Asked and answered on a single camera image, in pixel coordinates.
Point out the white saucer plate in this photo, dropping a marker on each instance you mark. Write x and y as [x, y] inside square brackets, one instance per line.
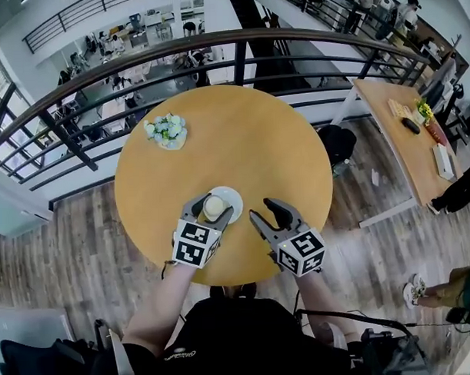
[235, 204]

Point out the black office chair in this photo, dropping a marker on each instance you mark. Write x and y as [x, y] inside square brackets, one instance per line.
[41, 362]

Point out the person's right forearm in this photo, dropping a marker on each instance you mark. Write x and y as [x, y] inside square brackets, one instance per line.
[325, 302]

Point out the white paper scrap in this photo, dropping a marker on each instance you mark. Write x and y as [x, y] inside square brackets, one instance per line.
[375, 176]

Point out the red oblong packet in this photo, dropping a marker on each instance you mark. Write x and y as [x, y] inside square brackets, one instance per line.
[436, 133]

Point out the person's black shirt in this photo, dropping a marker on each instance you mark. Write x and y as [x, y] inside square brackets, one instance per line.
[244, 336]

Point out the pale flowers in cream pot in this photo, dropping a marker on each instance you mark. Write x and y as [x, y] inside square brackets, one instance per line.
[165, 129]

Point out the yellow flowers in small pot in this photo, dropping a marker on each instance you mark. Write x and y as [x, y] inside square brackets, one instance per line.
[423, 111]

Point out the rectangular wooden table white legs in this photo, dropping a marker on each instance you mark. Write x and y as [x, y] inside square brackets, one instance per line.
[403, 150]

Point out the long white box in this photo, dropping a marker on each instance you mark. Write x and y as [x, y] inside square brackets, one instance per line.
[444, 162]

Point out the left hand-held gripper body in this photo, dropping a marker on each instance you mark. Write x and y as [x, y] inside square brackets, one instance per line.
[194, 244]

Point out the black backpack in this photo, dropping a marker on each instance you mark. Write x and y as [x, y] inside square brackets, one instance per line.
[338, 144]

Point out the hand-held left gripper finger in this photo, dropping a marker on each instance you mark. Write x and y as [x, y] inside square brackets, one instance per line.
[190, 209]
[225, 219]

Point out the dark metal railing wooden handrail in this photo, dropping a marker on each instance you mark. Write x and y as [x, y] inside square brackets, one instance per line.
[74, 111]

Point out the black equipment bag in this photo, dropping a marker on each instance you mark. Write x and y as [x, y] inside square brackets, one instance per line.
[395, 354]

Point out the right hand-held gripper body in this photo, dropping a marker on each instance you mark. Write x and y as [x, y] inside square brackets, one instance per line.
[300, 251]

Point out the person's left forearm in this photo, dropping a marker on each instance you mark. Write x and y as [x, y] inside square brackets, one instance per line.
[162, 304]

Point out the black table pedestal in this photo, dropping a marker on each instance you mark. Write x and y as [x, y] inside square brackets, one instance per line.
[234, 290]

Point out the clear water bottle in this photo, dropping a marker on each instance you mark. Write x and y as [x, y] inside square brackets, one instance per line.
[341, 168]

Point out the black oblong case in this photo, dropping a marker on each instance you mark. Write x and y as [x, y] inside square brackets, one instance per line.
[410, 125]

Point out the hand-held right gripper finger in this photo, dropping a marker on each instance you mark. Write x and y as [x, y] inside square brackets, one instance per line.
[263, 226]
[288, 215]

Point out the white low cabinet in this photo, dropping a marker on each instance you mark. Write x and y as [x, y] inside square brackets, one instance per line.
[28, 324]

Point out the black balcony railing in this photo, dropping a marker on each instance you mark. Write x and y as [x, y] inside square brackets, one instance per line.
[79, 13]

